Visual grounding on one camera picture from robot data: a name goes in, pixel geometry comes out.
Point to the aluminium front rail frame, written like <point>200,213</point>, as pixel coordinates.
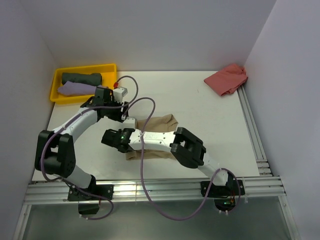
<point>44,193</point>

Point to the lavender folded shirt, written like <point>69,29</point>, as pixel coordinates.
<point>76,89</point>

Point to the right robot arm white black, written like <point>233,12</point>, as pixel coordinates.
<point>188,149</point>

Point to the dark green rolled shirt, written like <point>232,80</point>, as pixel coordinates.
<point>93,79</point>

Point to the yellow plastic bin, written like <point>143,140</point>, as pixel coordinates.
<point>107,71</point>

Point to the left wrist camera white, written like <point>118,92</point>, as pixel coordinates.
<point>119,92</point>

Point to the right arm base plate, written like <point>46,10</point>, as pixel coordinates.
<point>223,191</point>

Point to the beige t shirt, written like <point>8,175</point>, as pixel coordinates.
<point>166,123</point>

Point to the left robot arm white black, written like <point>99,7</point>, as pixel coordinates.
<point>55,151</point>

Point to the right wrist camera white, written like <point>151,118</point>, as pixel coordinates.
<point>129,123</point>

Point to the aluminium right side rail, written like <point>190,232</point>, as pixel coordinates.
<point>258,149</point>

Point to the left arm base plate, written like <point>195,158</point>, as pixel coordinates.
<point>89,200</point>

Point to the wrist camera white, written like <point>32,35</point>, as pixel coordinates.
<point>129,123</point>
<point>119,92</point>

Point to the pink t shirt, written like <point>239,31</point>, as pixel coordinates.
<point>227,80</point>

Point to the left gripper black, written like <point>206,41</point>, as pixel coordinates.
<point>118,116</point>

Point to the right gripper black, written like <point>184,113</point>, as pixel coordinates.
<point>121,130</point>

